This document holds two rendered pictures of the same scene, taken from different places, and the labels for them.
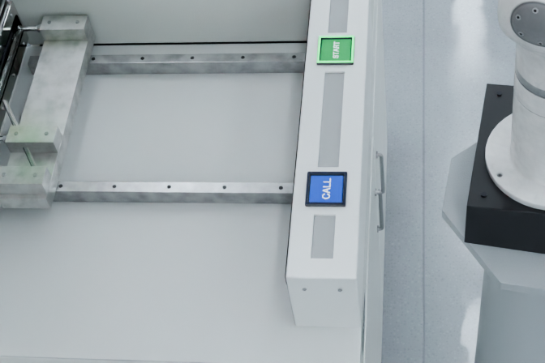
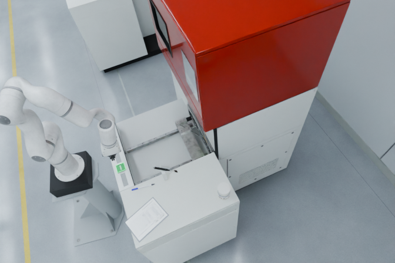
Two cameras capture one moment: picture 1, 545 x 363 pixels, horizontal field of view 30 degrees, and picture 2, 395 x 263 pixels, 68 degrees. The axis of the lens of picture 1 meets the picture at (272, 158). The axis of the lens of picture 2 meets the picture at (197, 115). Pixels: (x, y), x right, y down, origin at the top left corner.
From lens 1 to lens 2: 2.13 m
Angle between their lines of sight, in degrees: 70
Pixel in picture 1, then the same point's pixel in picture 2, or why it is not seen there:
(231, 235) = (139, 138)
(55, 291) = (167, 115)
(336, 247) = not seen: hidden behind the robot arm
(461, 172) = (95, 172)
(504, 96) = (83, 180)
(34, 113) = (191, 137)
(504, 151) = (80, 164)
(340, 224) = not seen: hidden behind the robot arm
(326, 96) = (119, 156)
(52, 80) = (193, 146)
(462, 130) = not seen: outside the picture
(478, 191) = (84, 154)
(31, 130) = (185, 130)
